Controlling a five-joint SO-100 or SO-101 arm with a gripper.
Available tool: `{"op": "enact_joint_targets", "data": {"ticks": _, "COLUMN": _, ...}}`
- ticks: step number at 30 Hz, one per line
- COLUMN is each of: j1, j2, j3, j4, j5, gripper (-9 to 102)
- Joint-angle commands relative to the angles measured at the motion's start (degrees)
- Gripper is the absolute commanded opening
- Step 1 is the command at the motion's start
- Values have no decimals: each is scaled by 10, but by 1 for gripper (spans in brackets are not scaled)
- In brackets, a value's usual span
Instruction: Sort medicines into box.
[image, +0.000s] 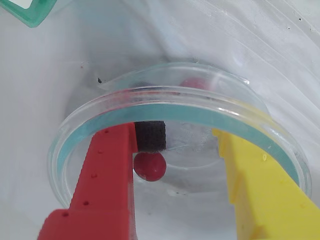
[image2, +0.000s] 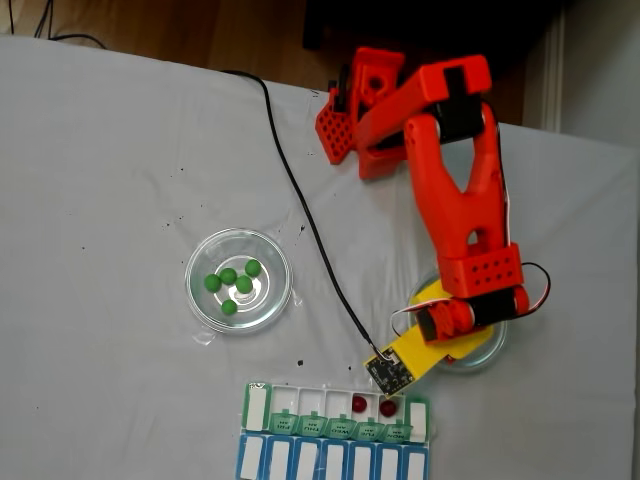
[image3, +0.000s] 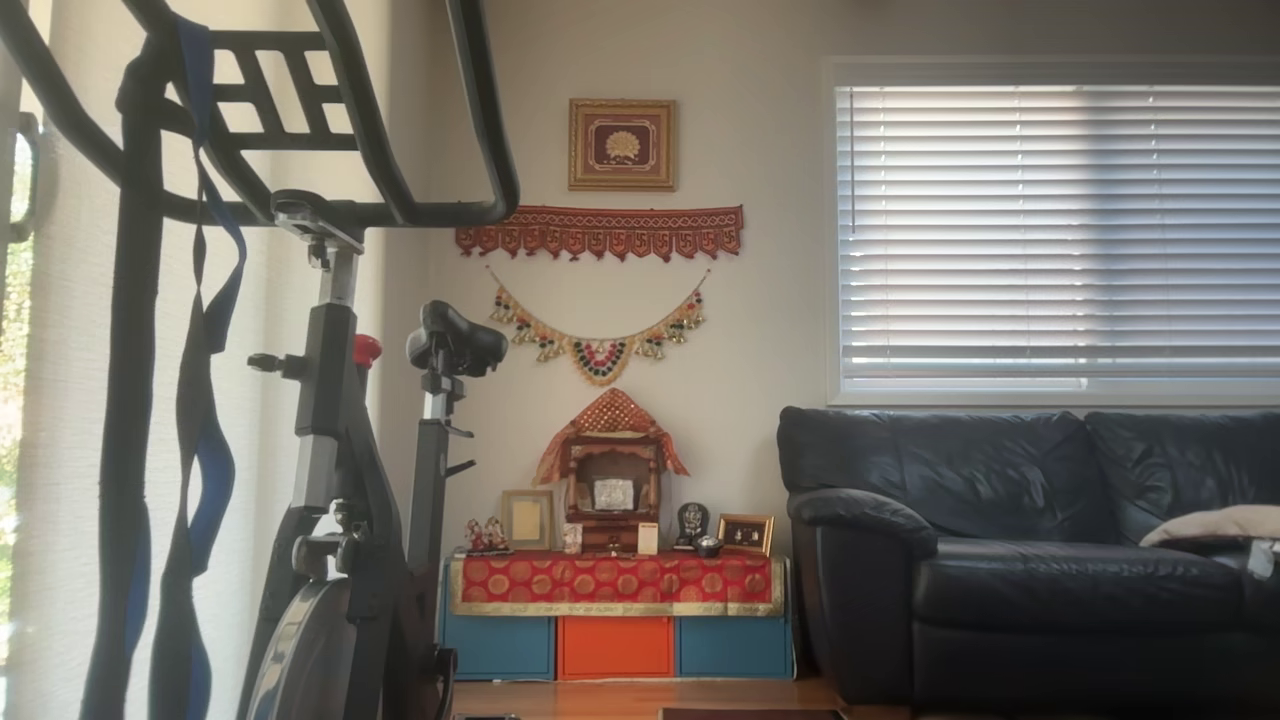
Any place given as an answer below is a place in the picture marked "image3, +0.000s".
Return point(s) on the white sheer curtain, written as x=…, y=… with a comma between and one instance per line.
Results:
x=60, y=450

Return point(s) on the orange storage bin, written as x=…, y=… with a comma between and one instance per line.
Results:
x=615, y=648

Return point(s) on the gold photo frame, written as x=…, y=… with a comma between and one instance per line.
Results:
x=745, y=535

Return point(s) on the red embroidered wall hanging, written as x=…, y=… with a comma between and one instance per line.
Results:
x=600, y=230

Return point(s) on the gold framed wall picture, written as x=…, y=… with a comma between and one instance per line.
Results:
x=622, y=145

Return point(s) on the red gold patterned cloth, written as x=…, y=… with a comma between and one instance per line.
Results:
x=615, y=582

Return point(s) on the small white card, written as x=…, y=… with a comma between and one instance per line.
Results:
x=648, y=538

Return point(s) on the blue storage bin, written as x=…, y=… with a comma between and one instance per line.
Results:
x=498, y=648
x=733, y=648

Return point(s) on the white window frame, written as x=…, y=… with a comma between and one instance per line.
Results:
x=830, y=250

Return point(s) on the black exercise bike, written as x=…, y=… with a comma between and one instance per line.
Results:
x=330, y=380

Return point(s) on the pale picture frame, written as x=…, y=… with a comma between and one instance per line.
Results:
x=527, y=518

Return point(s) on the black leather sofa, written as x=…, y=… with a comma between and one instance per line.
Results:
x=1000, y=590

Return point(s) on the beaded garland wall hanging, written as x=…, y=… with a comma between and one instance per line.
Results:
x=599, y=360

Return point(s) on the black idol plaque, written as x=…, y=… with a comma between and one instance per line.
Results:
x=692, y=522

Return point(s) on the white window blinds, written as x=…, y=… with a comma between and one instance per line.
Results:
x=1060, y=240

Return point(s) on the small printed card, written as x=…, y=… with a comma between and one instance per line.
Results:
x=572, y=538

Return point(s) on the beige cushion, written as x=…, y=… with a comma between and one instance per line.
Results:
x=1220, y=523

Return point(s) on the small grey cloth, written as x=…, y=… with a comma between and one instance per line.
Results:
x=1262, y=560

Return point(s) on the small colourful figurines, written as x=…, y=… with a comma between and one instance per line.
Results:
x=485, y=535

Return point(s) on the wooden shrine with red canopy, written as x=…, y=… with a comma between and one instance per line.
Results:
x=612, y=470

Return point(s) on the small dark bowl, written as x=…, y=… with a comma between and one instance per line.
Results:
x=707, y=546

